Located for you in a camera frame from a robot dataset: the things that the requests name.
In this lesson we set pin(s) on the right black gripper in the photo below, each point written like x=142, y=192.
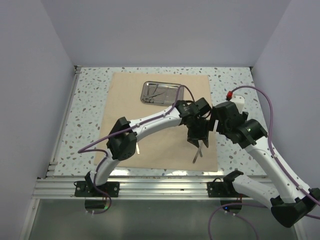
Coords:
x=214, y=117

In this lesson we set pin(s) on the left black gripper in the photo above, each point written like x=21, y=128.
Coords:
x=193, y=138

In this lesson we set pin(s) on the steel instrument tray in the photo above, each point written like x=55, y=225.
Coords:
x=171, y=91

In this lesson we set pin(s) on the steel tweezers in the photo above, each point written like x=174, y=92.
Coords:
x=137, y=148

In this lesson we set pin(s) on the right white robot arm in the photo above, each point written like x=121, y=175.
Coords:
x=291, y=198

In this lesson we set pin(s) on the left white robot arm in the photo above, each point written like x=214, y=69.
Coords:
x=125, y=134

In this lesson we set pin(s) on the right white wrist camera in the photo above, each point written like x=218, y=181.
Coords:
x=238, y=100

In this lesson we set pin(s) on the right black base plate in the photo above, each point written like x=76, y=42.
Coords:
x=217, y=190

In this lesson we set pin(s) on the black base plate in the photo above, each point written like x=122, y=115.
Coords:
x=217, y=190
x=82, y=189

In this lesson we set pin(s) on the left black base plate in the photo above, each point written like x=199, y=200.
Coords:
x=82, y=189

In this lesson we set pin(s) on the aluminium mounting rail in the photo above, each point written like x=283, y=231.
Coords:
x=132, y=188

